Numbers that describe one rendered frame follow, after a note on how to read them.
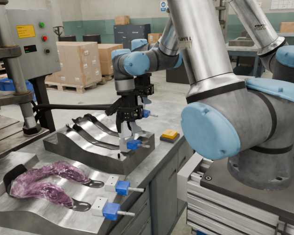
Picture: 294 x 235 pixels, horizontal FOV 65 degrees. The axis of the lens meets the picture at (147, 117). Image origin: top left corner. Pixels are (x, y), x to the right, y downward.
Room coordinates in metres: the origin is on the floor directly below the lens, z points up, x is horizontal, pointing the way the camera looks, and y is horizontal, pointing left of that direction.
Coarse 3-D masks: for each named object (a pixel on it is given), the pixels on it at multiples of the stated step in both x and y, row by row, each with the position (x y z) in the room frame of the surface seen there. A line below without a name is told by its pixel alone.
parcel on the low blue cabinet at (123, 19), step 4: (116, 16) 8.38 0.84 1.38; (120, 16) 8.29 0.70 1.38; (124, 16) 8.22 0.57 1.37; (128, 16) 8.42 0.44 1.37; (116, 20) 8.37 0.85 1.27; (120, 20) 8.27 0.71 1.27; (124, 20) 8.22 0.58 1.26; (128, 20) 8.40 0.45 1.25; (116, 24) 8.40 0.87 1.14; (120, 24) 8.29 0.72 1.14; (124, 24) 8.22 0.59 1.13
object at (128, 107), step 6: (138, 90) 0.85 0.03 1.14; (126, 96) 0.84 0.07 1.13; (132, 96) 0.82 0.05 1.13; (126, 102) 0.83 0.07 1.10; (132, 102) 0.82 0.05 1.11; (120, 108) 0.82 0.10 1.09; (126, 108) 0.81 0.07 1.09; (132, 108) 0.80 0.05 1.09; (138, 108) 0.83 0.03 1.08; (120, 114) 0.82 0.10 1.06; (126, 114) 0.82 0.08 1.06; (132, 114) 0.81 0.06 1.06; (138, 114) 0.82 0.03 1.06; (126, 120) 0.81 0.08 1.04; (132, 120) 0.79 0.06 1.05
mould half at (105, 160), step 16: (96, 112) 1.17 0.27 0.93; (64, 128) 0.99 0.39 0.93; (96, 128) 1.02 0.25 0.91; (112, 128) 1.05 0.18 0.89; (48, 144) 1.00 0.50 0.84; (64, 144) 0.93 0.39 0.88; (80, 144) 0.89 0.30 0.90; (80, 160) 0.89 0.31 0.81; (96, 160) 0.83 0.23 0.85; (112, 160) 0.78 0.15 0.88; (128, 160) 0.79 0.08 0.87
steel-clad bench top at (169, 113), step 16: (160, 112) 1.43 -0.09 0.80; (176, 112) 1.42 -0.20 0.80; (144, 128) 1.21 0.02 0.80; (160, 128) 1.20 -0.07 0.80; (176, 128) 1.19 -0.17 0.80; (32, 144) 1.09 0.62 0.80; (160, 144) 1.02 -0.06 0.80; (48, 160) 0.92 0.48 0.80; (64, 160) 0.91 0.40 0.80; (144, 160) 0.88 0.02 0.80; (160, 160) 0.88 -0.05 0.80; (128, 176) 0.77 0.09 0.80; (144, 176) 0.77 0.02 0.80; (128, 192) 0.68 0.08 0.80
